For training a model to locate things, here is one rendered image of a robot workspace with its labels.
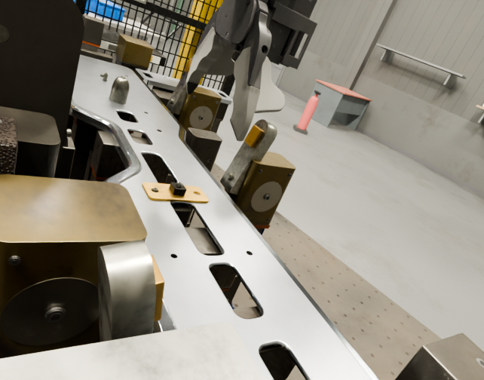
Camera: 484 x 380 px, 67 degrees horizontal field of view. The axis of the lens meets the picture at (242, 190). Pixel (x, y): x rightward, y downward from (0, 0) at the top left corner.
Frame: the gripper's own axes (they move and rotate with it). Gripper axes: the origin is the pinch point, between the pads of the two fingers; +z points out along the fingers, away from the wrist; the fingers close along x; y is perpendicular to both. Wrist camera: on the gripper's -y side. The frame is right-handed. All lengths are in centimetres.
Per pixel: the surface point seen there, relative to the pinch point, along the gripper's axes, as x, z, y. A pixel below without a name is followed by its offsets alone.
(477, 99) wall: 336, -61, 712
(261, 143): 4.5, 3.5, 13.3
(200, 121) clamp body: 38.4, 12.5, 21.2
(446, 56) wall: 421, -109, 686
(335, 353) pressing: -25.8, 11.2, 6.3
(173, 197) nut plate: -1.1, 11.0, -0.8
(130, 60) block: 70, 10, 11
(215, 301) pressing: -18.2, 11.4, -2.7
